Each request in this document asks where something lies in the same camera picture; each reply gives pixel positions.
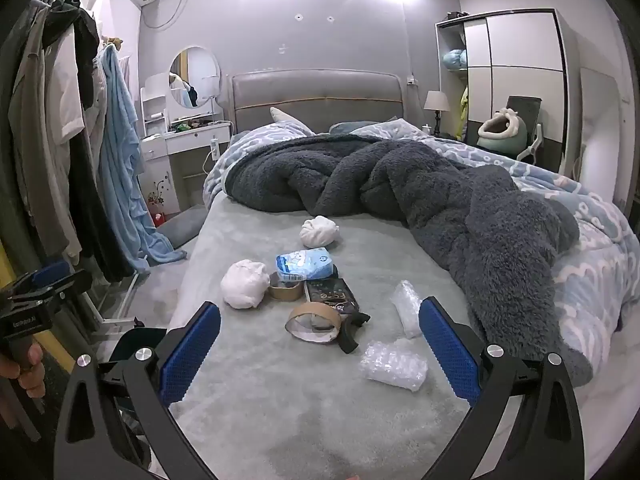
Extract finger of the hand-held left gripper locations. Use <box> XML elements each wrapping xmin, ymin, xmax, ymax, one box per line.
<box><xmin>10</xmin><ymin>270</ymin><xmax>94</xmax><ymax>316</ymax></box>
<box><xmin>9</xmin><ymin>260</ymin><xmax>71</xmax><ymax>294</ymax></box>

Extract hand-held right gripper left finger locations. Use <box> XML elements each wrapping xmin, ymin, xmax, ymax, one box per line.
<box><xmin>54</xmin><ymin>301</ymin><xmax>222</xmax><ymax>480</ymax></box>

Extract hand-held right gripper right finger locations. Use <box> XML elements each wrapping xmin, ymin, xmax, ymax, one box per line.
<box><xmin>418</xmin><ymin>296</ymin><xmax>586</xmax><ymax>480</ymax></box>

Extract dark waste bin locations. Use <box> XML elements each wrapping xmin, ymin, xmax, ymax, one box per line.
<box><xmin>102</xmin><ymin>326</ymin><xmax>173</xmax><ymax>466</ymax></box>

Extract black curved plastic piece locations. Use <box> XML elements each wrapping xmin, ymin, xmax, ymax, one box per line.
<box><xmin>339</xmin><ymin>311</ymin><xmax>372</xmax><ymax>355</ymax></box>

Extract blue tissue packet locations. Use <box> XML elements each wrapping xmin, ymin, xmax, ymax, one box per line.
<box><xmin>275</xmin><ymin>249</ymin><xmax>336</xmax><ymax>282</ymax></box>

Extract person's left hand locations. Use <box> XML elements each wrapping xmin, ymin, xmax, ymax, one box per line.
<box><xmin>0</xmin><ymin>342</ymin><xmax>46</xmax><ymax>397</ymax></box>

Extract yellow panel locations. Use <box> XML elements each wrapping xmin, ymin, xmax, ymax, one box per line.
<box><xmin>0</xmin><ymin>240</ymin><xmax>71</xmax><ymax>376</ymax></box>

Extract flat bubble wrap piece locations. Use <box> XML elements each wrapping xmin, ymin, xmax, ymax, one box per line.
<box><xmin>360</xmin><ymin>338</ymin><xmax>429</xmax><ymax>392</ymax></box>

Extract tall bubble wrap piece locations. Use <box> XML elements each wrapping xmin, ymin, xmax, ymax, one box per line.
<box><xmin>390</xmin><ymin>280</ymin><xmax>426</xmax><ymax>339</ymax></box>

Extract white clothes rack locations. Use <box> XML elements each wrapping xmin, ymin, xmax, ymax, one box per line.
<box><xmin>30</xmin><ymin>0</ymin><xmax>151</xmax><ymax>328</ymax></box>

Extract black trousers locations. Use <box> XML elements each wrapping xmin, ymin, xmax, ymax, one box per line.
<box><xmin>70</xmin><ymin>125</ymin><xmax>133</xmax><ymax>281</ymax></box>

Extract white crumpled tissue ball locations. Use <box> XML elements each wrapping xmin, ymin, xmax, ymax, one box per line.
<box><xmin>300</xmin><ymin>216</ymin><xmax>342</xmax><ymax>250</ymax></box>
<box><xmin>220</xmin><ymin>259</ymin><xmax>271</xmax><ymax>310</ymax></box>

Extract small brown tape roll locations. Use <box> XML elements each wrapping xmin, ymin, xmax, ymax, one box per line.
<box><xmin>268</xmin><ymin>271</ymin><xmax>304</xmax><ymax>302</ymax></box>

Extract olive green jacket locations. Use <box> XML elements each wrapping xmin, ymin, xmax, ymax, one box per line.
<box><xmin>7</xmin><ymin>7</ymin><xmax>76</xmax><ymax>261</ymax></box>

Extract grey floor cushion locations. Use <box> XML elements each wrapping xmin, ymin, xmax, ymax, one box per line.
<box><xmin>157</xmin><ymin>206</ymin><xmax>208</xmax><ymax>251</ymax></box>

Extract large cardboard tape core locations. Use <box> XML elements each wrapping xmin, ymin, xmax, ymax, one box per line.
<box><xmin>285</xmin><ymin>301</ymin><xmax>343</xmax><ymax>346</ymax></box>

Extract black flat packet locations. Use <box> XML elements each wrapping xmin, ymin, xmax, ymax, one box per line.
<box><xmin>303</xmin><ymin>278</ymin><xmax>361</xmax><ymax>315</ymax></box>

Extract dark grey fleece blanket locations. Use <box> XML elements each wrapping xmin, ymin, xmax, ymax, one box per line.
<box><xmin>226</xmin><ymin>135</ymin><xmax>593</xmax><ymax>386</ymax></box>

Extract blue patterned duvet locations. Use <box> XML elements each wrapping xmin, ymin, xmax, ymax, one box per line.
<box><xmin>202</xmin><ymin>119</ymin><xmax>640</xmax><ymax>333</ymax></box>

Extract grey striped shirt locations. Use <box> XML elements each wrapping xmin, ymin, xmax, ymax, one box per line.
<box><xmin>85</xmin><ymin>57</ymin><xmax>108</xmax><ymax>176</ymax></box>

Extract white shirt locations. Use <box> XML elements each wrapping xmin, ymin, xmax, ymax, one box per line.
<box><xmin>45</xmin><ymin>25</ymin><xmax>86</xmax><ymax>151</ymax></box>

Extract white vanity desk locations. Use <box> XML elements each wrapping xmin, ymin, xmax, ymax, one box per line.
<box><xmin>139</xmin><ymin>72</ymin><xmax>233</xmax><ymax>213</ymax></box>

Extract white and green cat bed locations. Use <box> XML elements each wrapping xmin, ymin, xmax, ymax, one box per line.
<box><xmin>476</xmin><ymin>108</ymin><xmax>527</xmax><ymax>153</ymax></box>

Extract blue-grey pillow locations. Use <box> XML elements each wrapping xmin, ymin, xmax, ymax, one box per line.
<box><xmin>330</xmin><ymin>121</ymin><xmax>386</xmax><ymax>135</ymax></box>

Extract yellow-green garment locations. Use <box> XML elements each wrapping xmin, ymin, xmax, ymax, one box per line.
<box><xmin>457</xmin><ymin>85</ymin><xmax>469</xmax><ymax>138</ymax></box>

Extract white vanity lamp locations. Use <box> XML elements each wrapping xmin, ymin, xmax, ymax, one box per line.
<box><xmin>201</xmin><ymin>74</ymin><xmax>222</xmax><ymax>123</ymax></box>

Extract round vanity mirror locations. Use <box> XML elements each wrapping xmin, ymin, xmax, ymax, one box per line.
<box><xmin>169</xmin><ymin>46</ymin><xmax>221</xmax><ymax>109</ymax></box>

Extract bedside lamp with dark stem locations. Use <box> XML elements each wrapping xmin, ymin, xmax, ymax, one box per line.
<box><xmin>423</xmin><ymin>91</ymin><xmax>449</xmax><ymax>136</ymax></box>

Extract black hooded garment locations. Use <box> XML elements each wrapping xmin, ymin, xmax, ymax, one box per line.
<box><xmin>47</xmin><ymin>0</ymin><xmax>101</xmax><ymax>111</ymax></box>

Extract white pillow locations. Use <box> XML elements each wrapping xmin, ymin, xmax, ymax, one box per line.
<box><xmin>270</xmin><ymin>106</ymin><xmax>316</xmax><ymax>136</ymax></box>

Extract black chair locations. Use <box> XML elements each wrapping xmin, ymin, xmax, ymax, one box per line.
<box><xmin>500</xmin><ymin>95</ymin><xmax>546</xmax><ymax>163</ymax></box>

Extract white door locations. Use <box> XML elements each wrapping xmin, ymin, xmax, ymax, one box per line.
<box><xmin>580</xmin><ymin>67</ymin><xmax>633</xmax><ymax>196</ymax></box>

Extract grey padded headboard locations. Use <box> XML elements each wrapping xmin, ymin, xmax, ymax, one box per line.
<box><xmin>229</xmin><ymin>69</ymin><xmax>405</xmax><ymax>136</ymax></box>

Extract white wardrobe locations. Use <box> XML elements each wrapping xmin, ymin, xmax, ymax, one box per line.
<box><xmin>434</xmin><ymin>8</ymin><xmax>581</xmax><ymax>181</ymax></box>

